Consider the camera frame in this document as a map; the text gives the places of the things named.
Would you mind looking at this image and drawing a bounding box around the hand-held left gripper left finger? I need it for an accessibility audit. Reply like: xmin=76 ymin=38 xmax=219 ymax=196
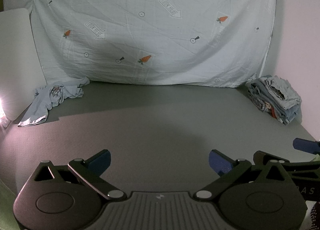
xmin=30 ymin=149 xmax=125 ymax=200

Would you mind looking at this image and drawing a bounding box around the carrot printed pale sheet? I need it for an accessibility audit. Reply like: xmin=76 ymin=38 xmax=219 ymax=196
xmin=29 ymin=0 xmax=278 ymax=89

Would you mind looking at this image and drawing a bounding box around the green cloth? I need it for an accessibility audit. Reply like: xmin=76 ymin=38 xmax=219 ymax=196
xmin=0 ymin=177 xmax=19 ymax=230

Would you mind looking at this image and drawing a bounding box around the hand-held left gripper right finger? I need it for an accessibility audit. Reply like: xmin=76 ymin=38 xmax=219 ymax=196
xmin=196 ymin=149 xmax=292 ymax=200

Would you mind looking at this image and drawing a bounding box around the stack of folded clothes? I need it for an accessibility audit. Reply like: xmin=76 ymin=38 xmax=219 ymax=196
xmin=245 ymin=75 xmax=303 ymax=126

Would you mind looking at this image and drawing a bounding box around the dark dotted cloth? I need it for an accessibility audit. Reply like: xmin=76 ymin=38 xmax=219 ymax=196
xmin=309 ymin=202 xmax=320 ymax=230

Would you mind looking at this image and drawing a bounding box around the white pillow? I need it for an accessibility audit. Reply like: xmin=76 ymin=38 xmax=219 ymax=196
xmin=0 ymin=8 xmax=48 ymax=121

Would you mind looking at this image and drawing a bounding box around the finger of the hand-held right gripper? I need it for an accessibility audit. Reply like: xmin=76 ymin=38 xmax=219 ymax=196
xmin=253 ymin=150 xmax=293 ymax=168
xmin=293 ymin=138 xmax=320 ymax=155

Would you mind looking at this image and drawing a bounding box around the light blue shirt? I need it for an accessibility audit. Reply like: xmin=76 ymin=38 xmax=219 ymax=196
xmin=17 ymin=76 xmax=90 ymax=128

